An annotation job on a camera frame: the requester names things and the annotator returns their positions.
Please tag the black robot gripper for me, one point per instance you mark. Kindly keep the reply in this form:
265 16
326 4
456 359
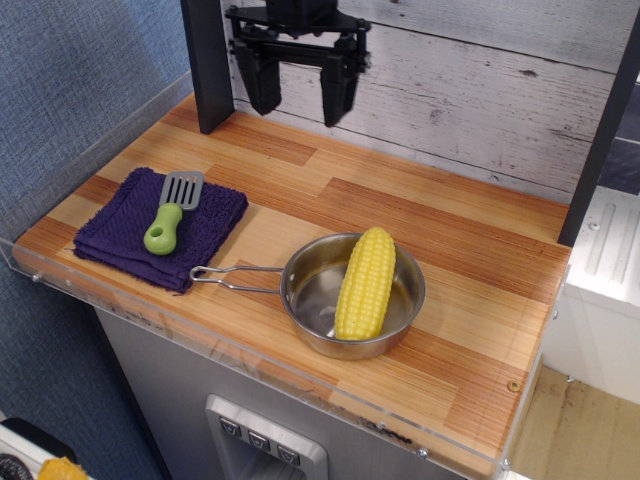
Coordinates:
256 31

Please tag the grey spatula with green handle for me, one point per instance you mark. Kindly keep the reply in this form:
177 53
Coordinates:
181 192

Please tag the stainless steel pot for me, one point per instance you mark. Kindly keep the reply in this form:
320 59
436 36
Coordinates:
309 288

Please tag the yellow toy corn cob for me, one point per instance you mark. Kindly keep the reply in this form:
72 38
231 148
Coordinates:
365 291

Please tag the purple folded cloth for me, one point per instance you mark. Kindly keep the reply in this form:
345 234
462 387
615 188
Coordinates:
114 236

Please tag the clear acrylic edge guard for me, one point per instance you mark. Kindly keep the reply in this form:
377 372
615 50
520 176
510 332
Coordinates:
450 392

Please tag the grey toy fridge cabinet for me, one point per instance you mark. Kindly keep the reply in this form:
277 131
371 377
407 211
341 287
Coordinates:
171 384

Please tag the white ribbed side surface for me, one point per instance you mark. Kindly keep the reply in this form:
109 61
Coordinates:
605 256

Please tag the silver dispenser button panel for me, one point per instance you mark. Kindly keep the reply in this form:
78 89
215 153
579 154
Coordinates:
250 446

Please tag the yellow object bottom corner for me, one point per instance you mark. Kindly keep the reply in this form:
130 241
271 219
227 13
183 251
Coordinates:
61 469

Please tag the dark left upright post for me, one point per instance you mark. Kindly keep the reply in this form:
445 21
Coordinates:
208 58

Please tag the dark upright post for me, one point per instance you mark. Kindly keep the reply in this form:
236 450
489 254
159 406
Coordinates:
208 58
613 112

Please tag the dark right upright post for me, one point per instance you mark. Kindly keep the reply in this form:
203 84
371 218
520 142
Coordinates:
613 112

